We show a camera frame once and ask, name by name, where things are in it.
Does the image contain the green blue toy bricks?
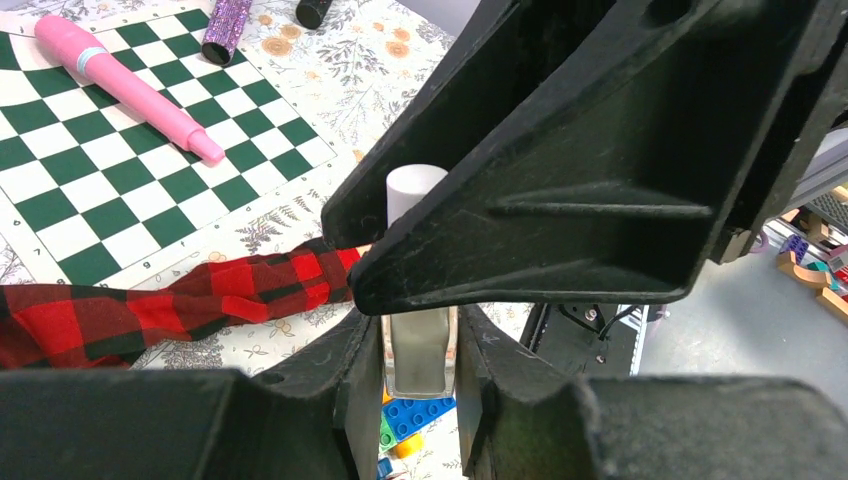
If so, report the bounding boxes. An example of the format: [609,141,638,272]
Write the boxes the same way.
[377,396,464,479]

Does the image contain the pink toy microphone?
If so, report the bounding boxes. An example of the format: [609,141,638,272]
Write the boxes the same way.
[34,15,225,166]

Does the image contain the red black plaid shirt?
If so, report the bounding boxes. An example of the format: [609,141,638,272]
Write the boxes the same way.
[1,237,361,370]

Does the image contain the white cap nail polish bottle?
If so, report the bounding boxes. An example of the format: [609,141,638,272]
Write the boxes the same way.
[381,164,458,400]

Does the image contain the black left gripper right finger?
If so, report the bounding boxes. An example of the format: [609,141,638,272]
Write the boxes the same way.
[456,305,847,479]

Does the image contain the floral patterned table mat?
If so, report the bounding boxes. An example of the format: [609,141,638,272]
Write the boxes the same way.
[0,0,551,480]

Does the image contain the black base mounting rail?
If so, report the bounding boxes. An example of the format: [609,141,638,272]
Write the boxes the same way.
[520,303,650,377]

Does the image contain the green white checkered board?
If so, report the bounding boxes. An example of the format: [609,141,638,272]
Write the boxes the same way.
[1,1,353,288]

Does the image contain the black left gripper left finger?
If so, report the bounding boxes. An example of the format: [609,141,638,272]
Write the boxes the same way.
[1,311,382,479]

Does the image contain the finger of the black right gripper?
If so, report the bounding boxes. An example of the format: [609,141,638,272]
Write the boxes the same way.
[350,1,847,315]
[321,0,613,248]

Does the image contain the black toy microphone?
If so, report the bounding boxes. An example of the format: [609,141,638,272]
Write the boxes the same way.
[295,0,333,30]

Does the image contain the purple glitter toy microphone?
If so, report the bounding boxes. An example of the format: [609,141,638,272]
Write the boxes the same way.
[201,0,253,66]

